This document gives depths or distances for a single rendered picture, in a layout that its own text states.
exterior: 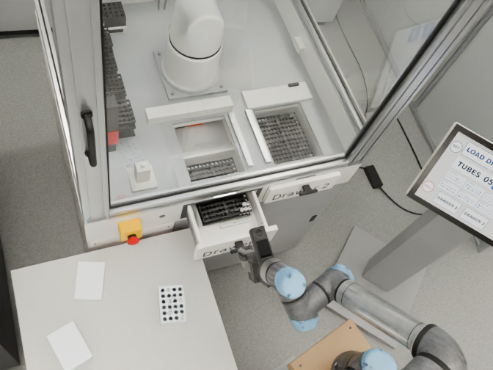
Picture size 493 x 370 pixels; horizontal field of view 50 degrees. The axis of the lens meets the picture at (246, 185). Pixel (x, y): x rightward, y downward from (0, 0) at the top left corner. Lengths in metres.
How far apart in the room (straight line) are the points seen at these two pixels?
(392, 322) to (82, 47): 0.95
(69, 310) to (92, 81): 0.91
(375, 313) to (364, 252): 1.53
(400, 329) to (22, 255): 1.88
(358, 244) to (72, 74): 2.12
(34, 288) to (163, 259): 0.43
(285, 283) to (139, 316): 0.61
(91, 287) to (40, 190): 1.12
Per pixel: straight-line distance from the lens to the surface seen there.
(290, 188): 1.91
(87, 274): 1.84
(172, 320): 1.78
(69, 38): 1.03
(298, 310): 1.46
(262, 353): 2.64
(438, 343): 1.32
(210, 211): 1.81
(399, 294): 2.94
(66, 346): 1.75
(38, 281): 1.87
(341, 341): 1.88
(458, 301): 3.15
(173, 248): 1.89
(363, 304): 1.44
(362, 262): 2.90
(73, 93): 1.16
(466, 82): 3.26
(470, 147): 2.00
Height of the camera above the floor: 2.52
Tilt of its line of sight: 60 degrees down
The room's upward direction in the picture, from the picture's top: 24 degrees clockwise
